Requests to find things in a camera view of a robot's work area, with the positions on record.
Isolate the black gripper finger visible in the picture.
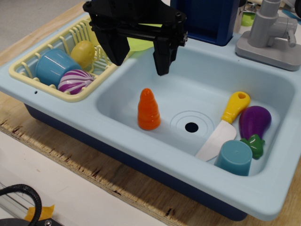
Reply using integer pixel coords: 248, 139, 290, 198
153, 38, 178, 76
93, 26, 130, 66

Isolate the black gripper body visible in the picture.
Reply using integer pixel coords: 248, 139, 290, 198
83, 0, 187, 46

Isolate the lime green plate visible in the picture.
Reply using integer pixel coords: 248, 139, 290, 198
127, 34, 155, 52

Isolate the orange toy carrot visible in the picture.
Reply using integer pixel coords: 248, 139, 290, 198
137, 88, 161, 130

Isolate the yellow dish rack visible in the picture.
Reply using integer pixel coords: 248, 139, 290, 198
8, 14, 118, 102

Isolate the yellow toy potato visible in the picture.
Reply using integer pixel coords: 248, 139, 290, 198
70, 40, 95, 68

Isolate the light blue toy sink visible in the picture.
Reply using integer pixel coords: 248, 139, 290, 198
0, 32, 301, 220

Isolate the purple striped toy onion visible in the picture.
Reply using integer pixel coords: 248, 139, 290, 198
58, 69, 94, 95

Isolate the dark blue box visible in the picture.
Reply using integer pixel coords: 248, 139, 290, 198
170, 0, 239, 46

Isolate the blue cup in rack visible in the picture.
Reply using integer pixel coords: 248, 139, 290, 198
35, 48, 82, 87

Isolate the green object in background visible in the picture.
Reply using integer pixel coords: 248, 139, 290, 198
241, 12, 255, 27

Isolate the grey toy faucet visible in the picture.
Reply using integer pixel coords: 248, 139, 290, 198
235, 0, 301, 71

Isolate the purple toy eggplant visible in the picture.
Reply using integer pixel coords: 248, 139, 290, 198
239, 106, 272, 160

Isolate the blue cup in sink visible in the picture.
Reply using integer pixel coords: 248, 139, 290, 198
214, 140, 253, 176

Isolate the wooden board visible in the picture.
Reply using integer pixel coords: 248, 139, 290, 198
0, 0, 301, 226

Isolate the yellow tape piece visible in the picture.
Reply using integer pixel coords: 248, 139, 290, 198
24, 204, 55, 222

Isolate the yellow handled toy knife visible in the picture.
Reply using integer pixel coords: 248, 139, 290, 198
195, 91, 251, 161

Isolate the black cable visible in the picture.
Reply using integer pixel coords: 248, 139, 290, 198
0, 184, 43, 223

